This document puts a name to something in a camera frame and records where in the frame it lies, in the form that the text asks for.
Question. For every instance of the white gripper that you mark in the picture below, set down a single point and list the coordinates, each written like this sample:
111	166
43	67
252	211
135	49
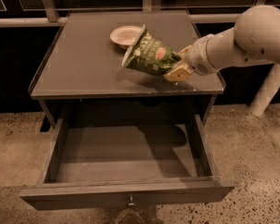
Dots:
198	57

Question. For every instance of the green jalapeno chip bag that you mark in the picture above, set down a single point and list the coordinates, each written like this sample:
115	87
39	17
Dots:
149	55

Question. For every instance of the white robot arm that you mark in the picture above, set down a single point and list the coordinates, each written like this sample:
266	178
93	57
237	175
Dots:
253	40

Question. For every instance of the grey cabinet with counter top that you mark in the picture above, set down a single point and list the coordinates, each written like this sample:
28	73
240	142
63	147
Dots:
84	63

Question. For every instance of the open grey top drawer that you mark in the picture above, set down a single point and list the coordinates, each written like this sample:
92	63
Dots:
95	166

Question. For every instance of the metal drawer knob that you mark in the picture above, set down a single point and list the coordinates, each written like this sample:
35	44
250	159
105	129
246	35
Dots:
131	202

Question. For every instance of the white paper bowl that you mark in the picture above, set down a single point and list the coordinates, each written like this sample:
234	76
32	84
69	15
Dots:
124	36

